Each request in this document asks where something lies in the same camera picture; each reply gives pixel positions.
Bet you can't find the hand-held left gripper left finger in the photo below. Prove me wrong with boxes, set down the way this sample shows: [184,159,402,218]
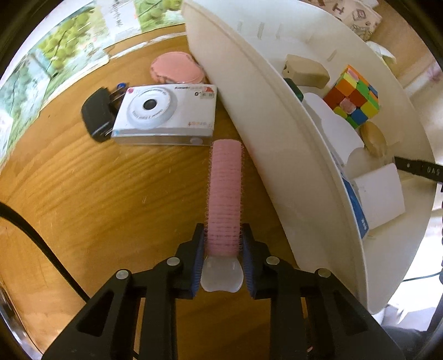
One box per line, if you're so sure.
[42,223,205,360]

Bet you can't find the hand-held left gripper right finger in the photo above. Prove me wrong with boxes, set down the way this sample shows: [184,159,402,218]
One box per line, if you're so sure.
[241,223,405,360]

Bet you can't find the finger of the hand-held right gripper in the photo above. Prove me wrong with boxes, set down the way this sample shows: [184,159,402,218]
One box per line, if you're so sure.
[394,156,443,185]

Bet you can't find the white power adapter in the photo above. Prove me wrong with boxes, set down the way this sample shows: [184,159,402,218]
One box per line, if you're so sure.
[352,163,406,231]

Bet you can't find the blue and white box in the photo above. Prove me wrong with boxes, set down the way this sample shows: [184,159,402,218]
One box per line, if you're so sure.
[339,171,370,241]

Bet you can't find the pink hair roller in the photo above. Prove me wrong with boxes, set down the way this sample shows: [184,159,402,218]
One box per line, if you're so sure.
[200,138,247,293]

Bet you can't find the colourful puzzle cube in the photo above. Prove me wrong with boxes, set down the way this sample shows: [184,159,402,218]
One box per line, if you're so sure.
[323,65,380,129]

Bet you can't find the white plastic storage bin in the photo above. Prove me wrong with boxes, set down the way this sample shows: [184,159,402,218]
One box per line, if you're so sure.
[181,0,437,314]

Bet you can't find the pale floral cloth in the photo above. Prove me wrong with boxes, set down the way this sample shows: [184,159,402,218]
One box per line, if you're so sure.
[395,35,443,104]

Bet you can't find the green tissue pack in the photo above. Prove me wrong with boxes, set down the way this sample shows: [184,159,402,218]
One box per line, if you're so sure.
[365,40,398,66]

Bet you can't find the dark green plastic item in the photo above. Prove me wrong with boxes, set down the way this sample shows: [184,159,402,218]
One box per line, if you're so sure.
[284,78,304,102]

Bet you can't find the beige printed tote bag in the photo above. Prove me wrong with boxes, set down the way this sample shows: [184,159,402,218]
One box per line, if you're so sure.
[305,0,383,40]

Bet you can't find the black power adapter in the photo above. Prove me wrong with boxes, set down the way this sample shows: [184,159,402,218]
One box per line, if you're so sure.
[81,83,127,142]

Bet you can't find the pink round case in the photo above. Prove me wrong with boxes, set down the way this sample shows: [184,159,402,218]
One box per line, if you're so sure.
[150,51,205,84]

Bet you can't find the grape print cardboard backdrop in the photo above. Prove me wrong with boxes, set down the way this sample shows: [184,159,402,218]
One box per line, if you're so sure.
[0,0,187,167]

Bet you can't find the white compact camera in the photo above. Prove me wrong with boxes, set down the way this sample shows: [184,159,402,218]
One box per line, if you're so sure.
[111,84,218,146]

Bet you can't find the thick black cable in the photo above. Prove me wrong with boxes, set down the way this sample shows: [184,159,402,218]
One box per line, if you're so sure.
[0,202,91,302]

